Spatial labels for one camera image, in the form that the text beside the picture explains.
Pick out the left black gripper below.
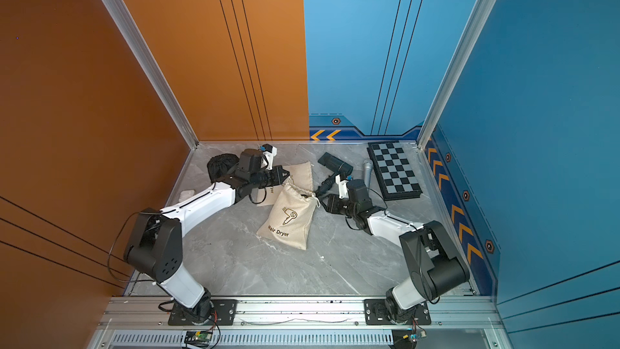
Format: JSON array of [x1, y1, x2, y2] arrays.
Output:
[[250, 165, 292, 191]]

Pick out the beige printed drawstring pouch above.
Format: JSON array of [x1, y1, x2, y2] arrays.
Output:
[[257, 162, 313, 206]]

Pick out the black hair dryer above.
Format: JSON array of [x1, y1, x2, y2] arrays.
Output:
[[315, 153, 354, 197]]

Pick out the black drawstring pouch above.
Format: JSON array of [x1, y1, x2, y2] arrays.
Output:
[[207, 153, 240, 183]]

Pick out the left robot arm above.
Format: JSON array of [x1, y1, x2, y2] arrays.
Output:
[[124, 165, 290, 325]]

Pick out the grey microphone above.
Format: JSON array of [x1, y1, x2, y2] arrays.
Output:
[[363, 159, 374, 187]]

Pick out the folded checkered chess board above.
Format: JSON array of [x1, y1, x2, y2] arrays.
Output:
[[367, 142, 422, 201]]

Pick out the white earbuds case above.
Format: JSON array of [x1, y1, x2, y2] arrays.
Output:
[[179, 189, 195, 203]]

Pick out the right green circuit board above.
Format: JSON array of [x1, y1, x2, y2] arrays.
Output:
[[389, 329, 427, 349]]

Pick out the green circuit board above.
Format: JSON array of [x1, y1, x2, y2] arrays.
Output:
[[183, 331, 215, 348], [389, 329, 427, 349]]

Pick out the left green circuit board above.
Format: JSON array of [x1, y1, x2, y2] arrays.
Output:
[[183, 331, 215, 348]]

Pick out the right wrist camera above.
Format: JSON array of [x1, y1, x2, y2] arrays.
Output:
[[336, 174, 372, 206]]

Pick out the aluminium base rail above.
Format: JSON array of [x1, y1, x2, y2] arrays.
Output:
[[88, 296, 511, 348]]

